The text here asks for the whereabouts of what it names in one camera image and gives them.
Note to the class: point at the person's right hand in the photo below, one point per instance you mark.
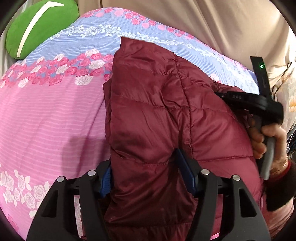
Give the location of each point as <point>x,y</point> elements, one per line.
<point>256,141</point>

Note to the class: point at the person's right forearm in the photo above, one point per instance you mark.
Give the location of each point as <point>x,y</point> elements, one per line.
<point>282,190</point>

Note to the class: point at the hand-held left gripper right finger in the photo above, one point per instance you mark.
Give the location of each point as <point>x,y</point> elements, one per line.
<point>185,171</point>

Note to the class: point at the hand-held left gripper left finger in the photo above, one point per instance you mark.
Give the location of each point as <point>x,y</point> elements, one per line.
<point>105,183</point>

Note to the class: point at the maroon puffer jacket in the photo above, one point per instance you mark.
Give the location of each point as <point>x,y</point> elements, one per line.
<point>150,104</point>

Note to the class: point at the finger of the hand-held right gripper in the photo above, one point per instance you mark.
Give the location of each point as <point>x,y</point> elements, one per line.
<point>222,95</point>

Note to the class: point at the beige curtain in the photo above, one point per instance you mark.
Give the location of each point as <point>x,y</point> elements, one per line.
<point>208,23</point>

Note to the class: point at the green plush pillow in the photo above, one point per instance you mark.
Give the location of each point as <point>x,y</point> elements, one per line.
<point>57,18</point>

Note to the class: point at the pink floral bed sheet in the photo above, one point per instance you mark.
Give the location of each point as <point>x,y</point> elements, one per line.
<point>46,115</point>

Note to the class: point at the cream floral fabric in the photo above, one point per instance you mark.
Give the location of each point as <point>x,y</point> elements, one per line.
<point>286,92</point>

